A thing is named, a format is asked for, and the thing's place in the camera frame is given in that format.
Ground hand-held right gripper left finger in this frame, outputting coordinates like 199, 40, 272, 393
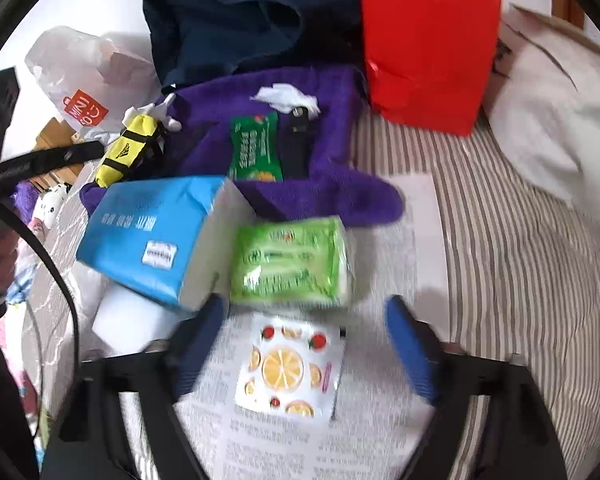
40, 294, 229, 480

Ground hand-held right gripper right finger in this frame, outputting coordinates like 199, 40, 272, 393
385, 295, 568, 480

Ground lemon print packet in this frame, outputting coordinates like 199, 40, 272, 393
234, 312, 345, 418

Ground yellow pouch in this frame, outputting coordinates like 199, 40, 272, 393
95, 114, 168, 188

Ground green wet wipes pack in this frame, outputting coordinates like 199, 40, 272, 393
230, 215, 357, 308

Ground blue tissue pack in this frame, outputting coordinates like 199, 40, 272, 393
76, 175, 258, 313

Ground white glove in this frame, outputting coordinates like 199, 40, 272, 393
122, 92, 183, 133

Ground green snack packet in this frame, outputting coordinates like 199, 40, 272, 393
228, 112, 286, 183

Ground black watch strap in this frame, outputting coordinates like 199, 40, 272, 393
278, 104, 313, 179

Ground white tissue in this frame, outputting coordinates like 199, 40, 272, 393
250, 82, 321, 113

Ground person's left hand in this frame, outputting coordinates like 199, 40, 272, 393
0, 232, 21, 306

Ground purple cloth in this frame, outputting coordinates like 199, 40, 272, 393
12, 180, 43, 225

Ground white foam block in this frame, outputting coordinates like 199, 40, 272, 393
91, 282, 191, 356

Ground striped bed quilt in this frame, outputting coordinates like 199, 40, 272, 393
20, 105, 600, 480

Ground grey plastic shopping bag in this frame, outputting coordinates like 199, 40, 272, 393
24, 26, 161, 143

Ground printed paper sheet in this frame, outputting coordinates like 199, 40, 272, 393
172, 175, 453, 480

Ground purple towel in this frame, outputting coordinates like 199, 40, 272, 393
79, 65, 405, 227

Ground dark navy backpack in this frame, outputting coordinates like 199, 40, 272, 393
137, 0, 368, 93

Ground cream canvas bag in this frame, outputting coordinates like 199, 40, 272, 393
481, 4, 600, 233

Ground red paper bag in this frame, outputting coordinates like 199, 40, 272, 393
356, 0, 504, 137

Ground black cable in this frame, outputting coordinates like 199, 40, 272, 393
0, 187, 78, 411

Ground wooden door frame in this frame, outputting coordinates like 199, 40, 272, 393
550, 0, 588, 28

